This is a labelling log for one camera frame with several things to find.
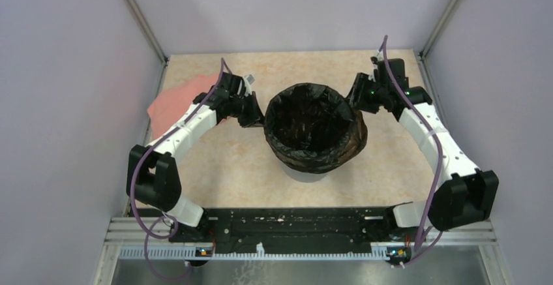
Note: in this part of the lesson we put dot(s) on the black plastic trash bag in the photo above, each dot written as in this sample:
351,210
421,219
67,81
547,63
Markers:
312,128

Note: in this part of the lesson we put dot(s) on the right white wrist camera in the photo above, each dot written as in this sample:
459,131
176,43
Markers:
378,58

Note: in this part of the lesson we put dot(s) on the aluminium corner post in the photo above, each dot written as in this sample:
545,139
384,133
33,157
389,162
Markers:
146,30
439,27

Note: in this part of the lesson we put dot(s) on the grey plastic trash bin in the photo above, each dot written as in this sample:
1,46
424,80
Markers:
303,177

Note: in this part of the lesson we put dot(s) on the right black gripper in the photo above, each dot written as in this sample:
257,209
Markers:
357,96

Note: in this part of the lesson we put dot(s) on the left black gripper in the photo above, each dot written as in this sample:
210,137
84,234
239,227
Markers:
260,121

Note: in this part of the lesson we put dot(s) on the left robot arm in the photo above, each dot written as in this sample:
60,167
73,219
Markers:
153,177

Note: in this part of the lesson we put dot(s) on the right aluminium corner post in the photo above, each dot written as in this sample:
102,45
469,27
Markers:
439,27

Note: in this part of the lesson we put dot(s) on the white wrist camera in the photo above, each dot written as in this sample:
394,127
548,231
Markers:
245,88
378,58

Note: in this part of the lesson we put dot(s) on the pink folded cloth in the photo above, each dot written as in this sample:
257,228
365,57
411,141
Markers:
172,104

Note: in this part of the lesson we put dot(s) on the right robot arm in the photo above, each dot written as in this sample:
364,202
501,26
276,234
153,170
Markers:
462,193

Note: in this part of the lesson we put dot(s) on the left aluminium corner post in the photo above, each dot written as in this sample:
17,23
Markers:
146,30

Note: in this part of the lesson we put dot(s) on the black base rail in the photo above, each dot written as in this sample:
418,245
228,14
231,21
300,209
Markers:
300,230

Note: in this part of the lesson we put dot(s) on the aluminium front frame rail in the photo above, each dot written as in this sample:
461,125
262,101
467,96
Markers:
127,230

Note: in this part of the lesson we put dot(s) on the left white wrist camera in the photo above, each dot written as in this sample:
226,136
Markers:
245,88

